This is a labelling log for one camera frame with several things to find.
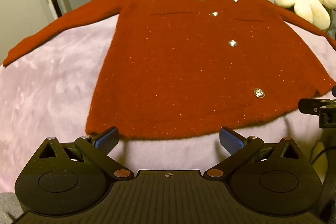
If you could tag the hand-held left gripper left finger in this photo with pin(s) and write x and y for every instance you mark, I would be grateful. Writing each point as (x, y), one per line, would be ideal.
(106, 139)

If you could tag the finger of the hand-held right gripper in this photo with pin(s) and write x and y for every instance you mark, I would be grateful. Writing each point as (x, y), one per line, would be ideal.
(309, 106)

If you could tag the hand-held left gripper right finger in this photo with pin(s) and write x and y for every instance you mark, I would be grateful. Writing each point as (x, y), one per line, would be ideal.
(232, 140)

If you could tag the red knit sweater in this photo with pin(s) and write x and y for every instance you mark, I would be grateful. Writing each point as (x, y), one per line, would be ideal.
(178, 64)

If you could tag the pink fleece blanket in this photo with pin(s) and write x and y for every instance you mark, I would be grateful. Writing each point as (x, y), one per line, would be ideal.
(52, 98)

